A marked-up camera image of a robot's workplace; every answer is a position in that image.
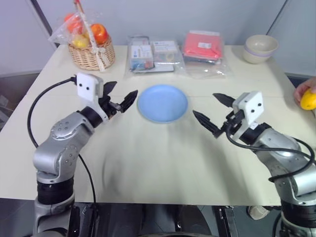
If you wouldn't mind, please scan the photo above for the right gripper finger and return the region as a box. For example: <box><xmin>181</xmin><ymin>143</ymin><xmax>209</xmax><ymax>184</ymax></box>
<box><xmin>192</xmin><ymin>110</ymin><xmax>222</xmax><ymax>138</ymax></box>
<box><xmin>212</xmin><ymin>93</ymin><xmax>236</xmax><ymax>108</ymax></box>

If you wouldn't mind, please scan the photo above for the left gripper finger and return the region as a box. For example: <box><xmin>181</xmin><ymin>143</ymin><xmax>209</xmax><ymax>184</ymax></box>
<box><xmin>119</xmin><ymin>89</ymin><xmax>139</xmax><ymax>113</ymax></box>
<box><xmin>103</xmin><ymin>80</ymin><xmax>118</xmax><ymax>98</ymax></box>

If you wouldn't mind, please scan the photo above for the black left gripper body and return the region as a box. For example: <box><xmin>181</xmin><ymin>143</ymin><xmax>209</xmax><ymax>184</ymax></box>
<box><xmin>98</xmin><ymin>94</ymin><xmax>122</xmax><ymax>119</ymax></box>

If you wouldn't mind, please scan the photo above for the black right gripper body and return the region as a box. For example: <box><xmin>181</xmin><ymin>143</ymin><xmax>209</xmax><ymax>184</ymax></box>
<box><xmin>220</xmin><ymin>108</ymin><xmax>245</xmax><ymax>135</ymax></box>

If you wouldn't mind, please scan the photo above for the yellow lemon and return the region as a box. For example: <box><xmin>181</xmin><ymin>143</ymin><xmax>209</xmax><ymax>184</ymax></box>
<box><xmin>300</xmin><ymin>89</ymin><xmax>316</xmax><ymax>111</ymax></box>

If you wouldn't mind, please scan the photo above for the blue round plate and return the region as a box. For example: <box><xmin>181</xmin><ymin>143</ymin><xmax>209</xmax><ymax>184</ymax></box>
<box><xmin>137</xmin><ymin>84</ymin><xmax>189</xmax><ymax>124</ymax></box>

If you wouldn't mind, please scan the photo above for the yellow fruit in wrap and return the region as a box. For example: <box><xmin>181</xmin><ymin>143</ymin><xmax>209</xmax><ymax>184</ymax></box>
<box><xmin>72</xmin><ymin>34</ymin><xmax>90</xmax><ymax>49</ymax></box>

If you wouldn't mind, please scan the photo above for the orange fruit in wrap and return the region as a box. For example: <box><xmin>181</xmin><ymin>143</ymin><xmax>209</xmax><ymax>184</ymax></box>
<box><xmin>64</xmin><ymin>13</ymin><xmax>83</xmax><ymax>35</ymax></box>

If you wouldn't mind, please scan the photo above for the person's bare hand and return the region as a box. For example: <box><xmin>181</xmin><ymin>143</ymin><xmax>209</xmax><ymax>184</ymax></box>
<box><xmin>293</xmin><ymin>76</ymin><xmax>316</xmax><ymax>103</ymax></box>

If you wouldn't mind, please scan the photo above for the cream ribbon bow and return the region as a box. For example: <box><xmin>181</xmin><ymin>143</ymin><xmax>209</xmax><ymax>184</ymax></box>
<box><xmin>89</xmin><ymin>37</ymin><xmax>110</xmax><ymax>73</ymax></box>

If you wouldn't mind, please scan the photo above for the woven wicker basket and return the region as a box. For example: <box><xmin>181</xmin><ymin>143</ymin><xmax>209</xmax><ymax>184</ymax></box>
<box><xmin>68</xmin><ymin>37</ymin><xmax>116</xmax><ymax>73</ymax></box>

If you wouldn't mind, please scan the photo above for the clear bag of small boxes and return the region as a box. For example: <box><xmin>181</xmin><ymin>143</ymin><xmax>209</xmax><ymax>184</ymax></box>
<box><xmin>126</xmin><ymin>35</ymin><xmax>156</xmax><ymax>74</ymax></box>

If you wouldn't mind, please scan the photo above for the red orange apple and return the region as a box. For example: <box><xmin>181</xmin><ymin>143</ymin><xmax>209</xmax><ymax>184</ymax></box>
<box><xmin>89</xmin><ymin>23</ymin><xmax>110</xmax><ymax>45</ymax></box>

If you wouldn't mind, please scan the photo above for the red packet in clear bag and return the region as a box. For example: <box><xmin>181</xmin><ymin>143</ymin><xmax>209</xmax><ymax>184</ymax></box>
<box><xmin>182</xmin><ymin>30</ymin><xmax>227</xmax><ymax>79</ymax></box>

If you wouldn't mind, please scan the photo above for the cream bowl with purple stripe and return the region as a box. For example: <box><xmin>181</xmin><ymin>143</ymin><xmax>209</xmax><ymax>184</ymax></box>
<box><xmin>242</xmin><ymin>34</ymin><xmax>279</xmax><ymax>65</ymax></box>

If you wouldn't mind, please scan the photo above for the clear bag with white box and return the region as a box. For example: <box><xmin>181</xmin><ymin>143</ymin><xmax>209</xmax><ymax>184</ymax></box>
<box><xmin>150</xmin><ymin>39</ymin><xmax>186</xmax><ymax>76</ymax></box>

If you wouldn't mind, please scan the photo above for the clear cellophane basket wrap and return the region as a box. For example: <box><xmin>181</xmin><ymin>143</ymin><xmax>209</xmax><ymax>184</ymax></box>
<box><xmin>47</xmin><ymin>0</ymin><xmax>111</xmax><ymax>51</ymax></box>

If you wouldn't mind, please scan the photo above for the small white rounded object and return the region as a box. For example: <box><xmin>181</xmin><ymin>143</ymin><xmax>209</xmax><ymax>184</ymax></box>
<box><xmin>247</xmin><ymin>205</ymin><xmax>269</xmax><ymax>221</ymax></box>

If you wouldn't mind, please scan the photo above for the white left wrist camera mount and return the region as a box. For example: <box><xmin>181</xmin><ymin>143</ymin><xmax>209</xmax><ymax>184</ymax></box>
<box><xmin>76</xmin><ymin>73</ymin><xmax>110</xmax><ymax>123</ymax></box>

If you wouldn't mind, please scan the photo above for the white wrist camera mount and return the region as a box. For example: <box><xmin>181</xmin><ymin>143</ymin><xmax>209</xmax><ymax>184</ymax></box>
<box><xmin>232</xmin><ymin>90</ymin><xmax>264</xmax><ymax>142</ymax></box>
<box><xmin>76</xmin><ymin>73</ymin><xmax>110</xmax><ymax>123</ymax></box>

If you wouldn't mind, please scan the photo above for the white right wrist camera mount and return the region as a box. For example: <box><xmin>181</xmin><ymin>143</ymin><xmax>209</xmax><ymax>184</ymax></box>
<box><xmin>232</xmin><ymin>90</ymin><xmax>264</xmax><ymax>142</ymax></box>

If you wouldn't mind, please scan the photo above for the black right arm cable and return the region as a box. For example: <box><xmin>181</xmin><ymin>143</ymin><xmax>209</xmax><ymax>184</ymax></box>
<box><xmin>226</xmin><ymin>122</ymin><xmax>316</xmax><ymax>184</ymax></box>

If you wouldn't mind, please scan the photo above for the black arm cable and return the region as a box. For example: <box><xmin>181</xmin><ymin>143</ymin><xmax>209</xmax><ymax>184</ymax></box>
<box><xmin>27</xmin><ymin>77</ymin><xmax>97</xmax><ymax>205</ymax></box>
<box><xmin>226</xmin><ymin>122</ymin><xmax>316</xmax><ymax>184</ymax></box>

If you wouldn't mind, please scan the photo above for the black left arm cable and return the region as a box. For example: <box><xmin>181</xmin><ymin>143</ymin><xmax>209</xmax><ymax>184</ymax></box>
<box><xmin>27</xmin><ymin>77</ymin><xmax>97</xmax><ymax>205</ymax></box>

